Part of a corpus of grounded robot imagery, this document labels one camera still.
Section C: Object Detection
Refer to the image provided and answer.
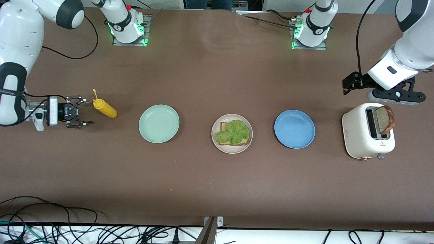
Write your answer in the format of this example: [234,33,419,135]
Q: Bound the long black looping cable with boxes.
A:
[0,196,99,238]

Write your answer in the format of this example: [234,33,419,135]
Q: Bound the teal cable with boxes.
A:
[0,220,44,244]

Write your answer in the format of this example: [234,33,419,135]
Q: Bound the grey metal post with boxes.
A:
[195,216,224,244]

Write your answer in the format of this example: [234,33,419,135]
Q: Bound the blue plate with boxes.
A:
[274,109,316,149]

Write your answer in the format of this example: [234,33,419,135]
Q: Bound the yellow mustard squeeze bottle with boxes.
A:
[93,89,118,119]

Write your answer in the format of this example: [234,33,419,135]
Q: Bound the beige plate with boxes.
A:
[211,114,253,154]

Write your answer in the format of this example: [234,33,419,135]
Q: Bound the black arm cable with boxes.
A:
[355,0,377,77]
[41,14,99,60]

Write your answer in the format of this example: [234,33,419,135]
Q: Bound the black braided cable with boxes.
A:
[236,9,299,30]

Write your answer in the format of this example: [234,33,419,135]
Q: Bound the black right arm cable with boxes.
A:
[41,14,99,60]

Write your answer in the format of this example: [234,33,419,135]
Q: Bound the mint green plate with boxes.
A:
[138,104,180,143]

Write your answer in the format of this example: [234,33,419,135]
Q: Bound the green lettuce leaf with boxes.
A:
[213,119,250,144]

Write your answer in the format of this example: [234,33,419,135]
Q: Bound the tangled black cables bundle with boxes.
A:
[0,203,204,244]

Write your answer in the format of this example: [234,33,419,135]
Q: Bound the white toaster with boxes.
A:
[342,103,396,161]

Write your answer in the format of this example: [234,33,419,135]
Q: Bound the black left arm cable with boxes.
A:
[355,0,377,77]

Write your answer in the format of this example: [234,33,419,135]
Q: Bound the short black cable loops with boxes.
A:
[322,230,385,244]

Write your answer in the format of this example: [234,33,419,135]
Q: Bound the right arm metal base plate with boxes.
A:
[112,14,152,46]

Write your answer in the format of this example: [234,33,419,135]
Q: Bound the brown bread slice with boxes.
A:
[219,121,251,146]
[376,105,396,137]

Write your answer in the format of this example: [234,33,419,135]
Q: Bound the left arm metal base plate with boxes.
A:
[291,19,328,50]

